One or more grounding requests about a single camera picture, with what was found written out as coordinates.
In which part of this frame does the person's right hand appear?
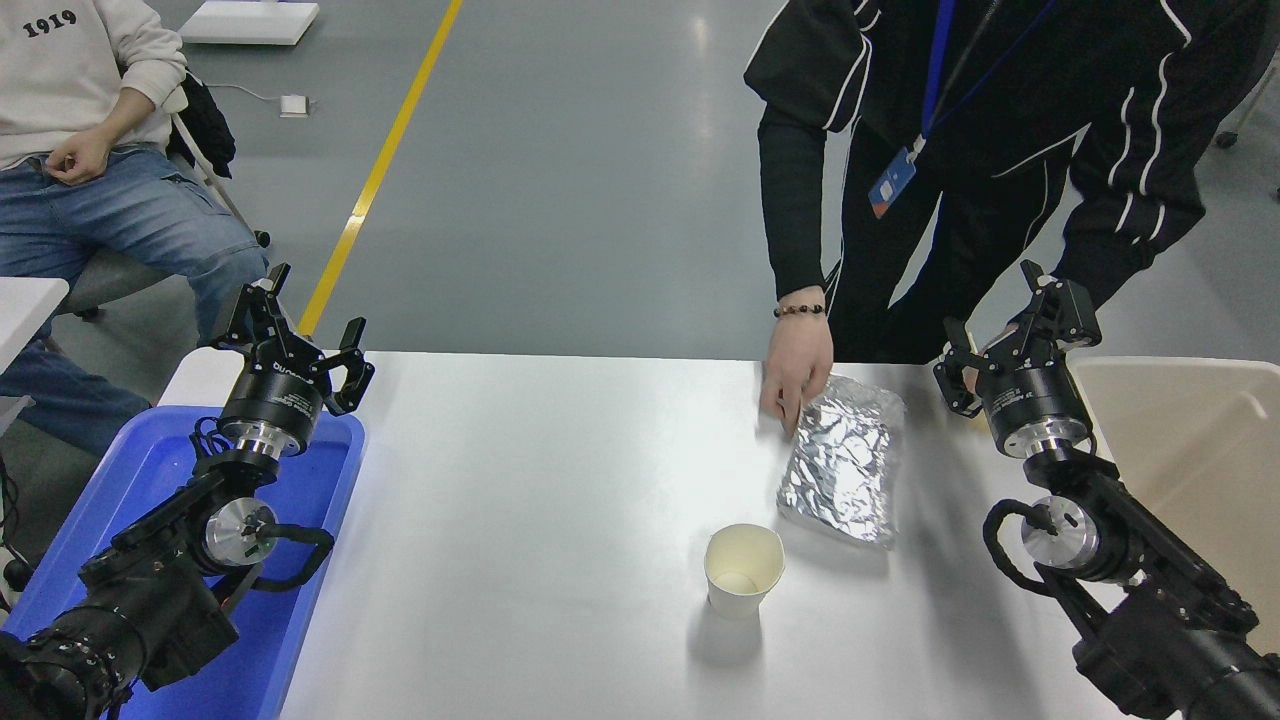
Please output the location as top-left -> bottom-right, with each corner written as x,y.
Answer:
758,314 -> 836,439

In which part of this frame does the white side table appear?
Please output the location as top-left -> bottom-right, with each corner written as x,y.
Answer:
0,277 -> 71,436

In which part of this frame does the person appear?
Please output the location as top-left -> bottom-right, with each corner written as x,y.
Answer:
0,0 -> 271,457
743,0 -> 1280,438

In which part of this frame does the office chair with castors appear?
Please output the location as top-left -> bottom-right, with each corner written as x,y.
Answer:
1214,60 -> 1280,201

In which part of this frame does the white paper cup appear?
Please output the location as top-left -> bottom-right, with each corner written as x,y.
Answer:
703,523 -> 786,621

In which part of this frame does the white frame chair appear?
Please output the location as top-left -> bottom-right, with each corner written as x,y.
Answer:
60,85 -> 272,323

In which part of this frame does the person's left hand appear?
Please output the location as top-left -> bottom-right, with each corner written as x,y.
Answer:
44,127 -> 114,187
960,323 -> 1024,395

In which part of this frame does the blue plastic tray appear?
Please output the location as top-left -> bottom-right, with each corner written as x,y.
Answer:
0,405 -> 367,720

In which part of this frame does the blue badge with lanyard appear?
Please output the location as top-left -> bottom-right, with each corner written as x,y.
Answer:
868,0 -> 1061,219

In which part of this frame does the large pale dustbin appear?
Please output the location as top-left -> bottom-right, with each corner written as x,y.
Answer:
1068,357 -> 1280,656

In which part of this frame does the silver foil tray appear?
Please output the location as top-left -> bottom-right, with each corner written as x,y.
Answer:
776,375 -> 908,550

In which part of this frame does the black garment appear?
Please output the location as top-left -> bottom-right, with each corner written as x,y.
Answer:
165,72 -> 238,182

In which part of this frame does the flat white board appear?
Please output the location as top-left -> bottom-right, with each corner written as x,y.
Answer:
178,0 -> 321,47

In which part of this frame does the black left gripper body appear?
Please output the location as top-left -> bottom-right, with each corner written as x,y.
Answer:
218,355 -> 327,439

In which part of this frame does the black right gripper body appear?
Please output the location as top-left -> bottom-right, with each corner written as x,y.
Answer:
975,357 -> 1094,442

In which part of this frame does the thin white cable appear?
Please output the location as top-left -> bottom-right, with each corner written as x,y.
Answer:
205,82 -> 286,105

